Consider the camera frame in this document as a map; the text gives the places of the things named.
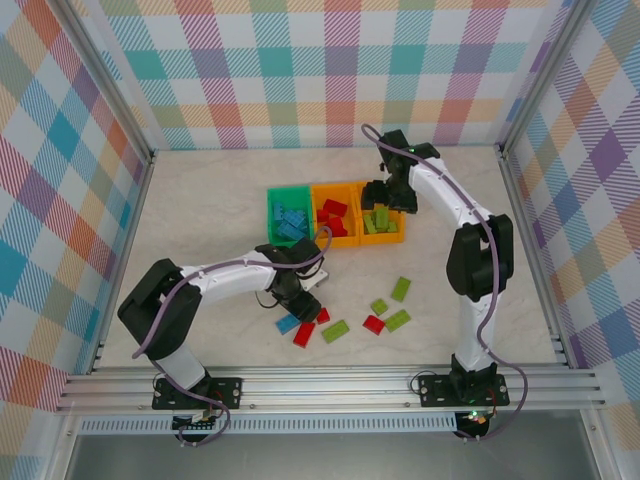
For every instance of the small red lego brick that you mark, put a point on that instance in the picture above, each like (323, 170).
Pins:
(322, 215)
(323, 316)

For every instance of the blue lego brick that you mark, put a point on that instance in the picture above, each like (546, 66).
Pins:
(299, 215)
(302, 229)
(287, 231)
(279, 207)
(288, 218)
(286, 324)

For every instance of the small green lego brick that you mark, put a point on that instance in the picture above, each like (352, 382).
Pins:
(378, 306)

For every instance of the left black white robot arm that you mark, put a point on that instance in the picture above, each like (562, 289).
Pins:
(160, 310)

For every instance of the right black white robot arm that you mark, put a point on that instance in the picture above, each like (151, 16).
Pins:
(480, 260)

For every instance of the orange plastic bin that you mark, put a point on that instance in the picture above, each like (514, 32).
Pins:
(345, 242)
(385, 239)

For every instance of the green plastic bin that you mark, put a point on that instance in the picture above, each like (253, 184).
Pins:
(292, 241)

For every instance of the small controller board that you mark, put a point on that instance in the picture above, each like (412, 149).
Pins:
(197, 424)
(475, 417)

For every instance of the aluminium mounting rail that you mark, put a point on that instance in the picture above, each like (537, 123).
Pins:
(325, 387)

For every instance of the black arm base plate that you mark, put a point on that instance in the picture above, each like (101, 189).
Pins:
(225, 390)
(435, 390)

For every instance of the aluminium side rail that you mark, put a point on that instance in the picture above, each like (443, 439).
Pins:
(135, 215)
(522, 215)

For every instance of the aluminium frame post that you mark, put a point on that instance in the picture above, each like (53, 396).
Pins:
(112, 85)
(541, 75)

